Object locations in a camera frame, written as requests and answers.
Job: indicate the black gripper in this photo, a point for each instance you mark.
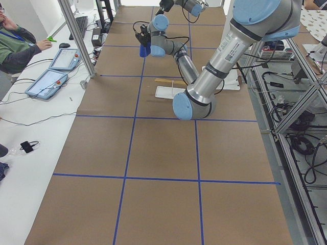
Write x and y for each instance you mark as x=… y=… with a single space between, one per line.
x=167 y=7

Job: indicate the blue grey microfibre towel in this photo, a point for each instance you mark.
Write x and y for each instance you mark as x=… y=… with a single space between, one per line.
x=144 y=50

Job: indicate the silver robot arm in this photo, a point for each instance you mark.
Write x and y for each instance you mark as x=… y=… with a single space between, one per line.
x=252 y=21

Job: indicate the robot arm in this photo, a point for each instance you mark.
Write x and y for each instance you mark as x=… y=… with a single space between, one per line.
x=194 y=7

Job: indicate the white wooden towel rack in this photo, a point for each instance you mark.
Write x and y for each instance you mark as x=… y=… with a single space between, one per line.
x=171 y=88

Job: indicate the black power adapter box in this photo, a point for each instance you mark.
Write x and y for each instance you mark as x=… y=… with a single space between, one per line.
x=96 y=37

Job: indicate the black keyboard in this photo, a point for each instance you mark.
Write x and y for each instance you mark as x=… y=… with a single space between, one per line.
x=82 y=23

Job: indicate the black computer mouse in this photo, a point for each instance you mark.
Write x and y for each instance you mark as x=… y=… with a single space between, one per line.
x=64 y=45

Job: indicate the far blue teach pendant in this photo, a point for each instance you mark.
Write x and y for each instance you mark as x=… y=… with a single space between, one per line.
x=65 y=60

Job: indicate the blue teach pendant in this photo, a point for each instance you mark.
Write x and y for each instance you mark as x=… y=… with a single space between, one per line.
x=65 y=60
x=47 y=84

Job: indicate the green object on desk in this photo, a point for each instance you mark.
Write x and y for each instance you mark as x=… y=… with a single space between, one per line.
x=51 y=39

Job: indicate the near blue teach pendant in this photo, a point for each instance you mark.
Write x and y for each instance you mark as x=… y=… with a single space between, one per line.
x=47 y=84

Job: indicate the person in green shirt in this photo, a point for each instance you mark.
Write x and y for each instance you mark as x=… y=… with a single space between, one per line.
x=18 y=46

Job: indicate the small black device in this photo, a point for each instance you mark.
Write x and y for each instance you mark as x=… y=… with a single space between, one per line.
x=26 y=147

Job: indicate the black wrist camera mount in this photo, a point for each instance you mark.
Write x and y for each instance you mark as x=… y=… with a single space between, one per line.
x=144 y=36

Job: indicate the aluminium frame post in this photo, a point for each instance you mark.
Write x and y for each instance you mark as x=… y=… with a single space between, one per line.
x=73 y=27

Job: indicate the white pedestal column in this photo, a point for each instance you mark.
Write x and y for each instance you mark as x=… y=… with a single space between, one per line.
x=220 y=71

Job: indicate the white wire basket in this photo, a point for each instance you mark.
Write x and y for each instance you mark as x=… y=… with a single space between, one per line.
x=278 y=55

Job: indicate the aluminium frame table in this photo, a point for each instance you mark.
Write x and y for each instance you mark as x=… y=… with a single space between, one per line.
x=291 y=96

